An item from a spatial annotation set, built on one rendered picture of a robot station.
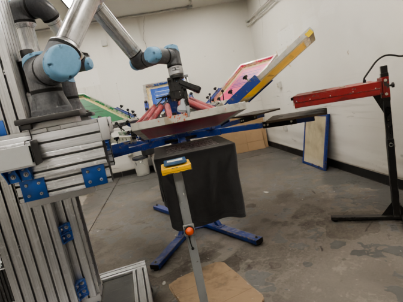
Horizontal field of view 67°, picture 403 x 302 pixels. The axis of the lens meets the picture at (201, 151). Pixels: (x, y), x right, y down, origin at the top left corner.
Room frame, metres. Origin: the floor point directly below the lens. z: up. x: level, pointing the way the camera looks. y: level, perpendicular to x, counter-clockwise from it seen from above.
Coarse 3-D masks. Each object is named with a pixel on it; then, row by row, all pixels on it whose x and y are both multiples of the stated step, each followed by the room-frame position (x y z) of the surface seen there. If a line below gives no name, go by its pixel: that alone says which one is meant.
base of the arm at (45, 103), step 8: (48, 88) 1.17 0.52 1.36; (56, 88) 1.19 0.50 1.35; (32, 96) 1.18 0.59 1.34; (40, 96) 1.16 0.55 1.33; (48, 96) 1.17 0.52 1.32; (56, 96) 1.18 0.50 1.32; (64, 96) 1.22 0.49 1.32; (32, 104) 1.17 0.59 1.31; (40, 104) 1.15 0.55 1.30; (48, 104) 1.16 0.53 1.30; (56, 104) 1.17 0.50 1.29; (64, 104) 1.20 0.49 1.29; (32, 112) 1.16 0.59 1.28; (40, 112) 1.15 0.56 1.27; (48, 112) 1.15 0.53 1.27; (56, 112) 1.16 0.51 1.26
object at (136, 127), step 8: (232, 104) 1.53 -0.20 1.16; (240, 104) 1.54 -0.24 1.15; (192, 112) 1.51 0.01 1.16; (200, 112) 1.51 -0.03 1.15; (208, 112) 1.52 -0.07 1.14; (216, 112) 1.52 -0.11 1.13; (224, 112) 1.52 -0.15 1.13; (152, 120) 1.49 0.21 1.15; (160, 120) 1.49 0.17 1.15; (168, 120) 1.50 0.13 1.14; (176, 120) 1.50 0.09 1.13; (184, 120) 1.50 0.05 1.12; (224, 120) 1.99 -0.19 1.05; (136, 128) 1.48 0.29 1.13; (144, 128) 1.48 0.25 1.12; (144, 136) 1.89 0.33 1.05
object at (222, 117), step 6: (222, 114) 1.59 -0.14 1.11; (228, 114) 1.65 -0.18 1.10; (192, 120) 1.56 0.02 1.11; (198, 120) 1.63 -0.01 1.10; (204, 120) 1.71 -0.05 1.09; (210, 120) 1.78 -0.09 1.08; (216, 120) 1.87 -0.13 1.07; (222, 120) 1.96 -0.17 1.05; (192, 126) 1.93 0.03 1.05; (198, 126) 2.03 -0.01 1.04; (204, 126) 2.15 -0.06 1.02
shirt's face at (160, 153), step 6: (204, 138) 2.04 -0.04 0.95; (210, 138) 1.98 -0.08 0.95; (216, 138) 1.92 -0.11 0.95; (222, 138) 1.87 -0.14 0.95; (174, 144) 2.03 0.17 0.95; (180, 144) 1.97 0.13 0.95; (216, 144) 1.67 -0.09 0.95; (222, 144) 1.63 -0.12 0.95; (156, 150) 1.90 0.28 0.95; (162, 150) 1.85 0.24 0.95; (186, 150) 1.66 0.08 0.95; (192, 150) 1.62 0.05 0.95; (156, 156) 1.66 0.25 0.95; (162, 156) 1.61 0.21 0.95
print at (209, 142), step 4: (204, 140) 1.94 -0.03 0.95; (208, 140) 1.91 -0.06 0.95; (212, 140) 1.87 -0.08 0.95; (184, 144) 1.93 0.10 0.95; (188, 144) 1.89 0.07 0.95; (192, 144) 1.86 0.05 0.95; (196, 144) 1.82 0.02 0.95; (200, 144) 1.79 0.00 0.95; (204, 144) 1.76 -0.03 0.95; (208, 144) 1.73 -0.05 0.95; (212, 144) 1.70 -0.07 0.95; (168, 148) 1.91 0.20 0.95; (172, 148) 1.87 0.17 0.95; (176, 148) 1.83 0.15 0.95; (180, 148) 1.80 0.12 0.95; (184, 148) 1.77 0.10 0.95; (188, 148) 1.74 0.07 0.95; (192, 148) 1.71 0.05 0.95; (168, 152) 1.73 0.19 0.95; (172, 152) 1.69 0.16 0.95
